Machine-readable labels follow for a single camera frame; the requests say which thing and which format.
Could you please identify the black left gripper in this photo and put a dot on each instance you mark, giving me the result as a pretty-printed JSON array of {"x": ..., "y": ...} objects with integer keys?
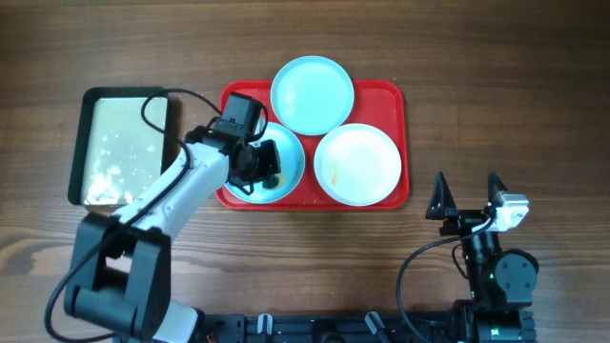
[{"x": 272, "y": 166}]

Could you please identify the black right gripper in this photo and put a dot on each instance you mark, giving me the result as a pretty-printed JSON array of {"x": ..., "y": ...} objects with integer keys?
[{"x": 462, "y": 220}]

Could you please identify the light blue plate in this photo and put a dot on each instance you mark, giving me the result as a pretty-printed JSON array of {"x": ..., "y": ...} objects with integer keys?
[
  {"x": 311, "y": 95},
  {"x": 292, "y": 165}
]

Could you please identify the green yellow sponge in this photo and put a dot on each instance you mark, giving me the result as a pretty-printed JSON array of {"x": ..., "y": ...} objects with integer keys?
[{"x": 274, "y": 181}]

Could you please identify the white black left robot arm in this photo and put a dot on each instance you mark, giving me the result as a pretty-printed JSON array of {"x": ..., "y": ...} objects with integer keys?
[{"x": 120, "y": 274}]

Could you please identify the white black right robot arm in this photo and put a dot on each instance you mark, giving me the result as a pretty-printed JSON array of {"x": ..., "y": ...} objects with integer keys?
[{"x": 501, "y": 281}]

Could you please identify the red plastic tray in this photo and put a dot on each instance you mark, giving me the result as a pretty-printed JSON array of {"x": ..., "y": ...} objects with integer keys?
[{"x": 379, "y": 103}]

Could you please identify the dark green water tray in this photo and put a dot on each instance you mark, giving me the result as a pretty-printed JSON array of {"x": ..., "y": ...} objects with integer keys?
[{"x": 117, "y": 155}]

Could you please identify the white plate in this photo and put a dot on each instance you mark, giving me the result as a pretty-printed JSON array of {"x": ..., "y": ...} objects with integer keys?
[{"x": 357, "y": 164}]

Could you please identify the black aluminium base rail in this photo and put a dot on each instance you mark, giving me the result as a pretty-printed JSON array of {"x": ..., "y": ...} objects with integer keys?
[{"x": 362, "y": 328}]

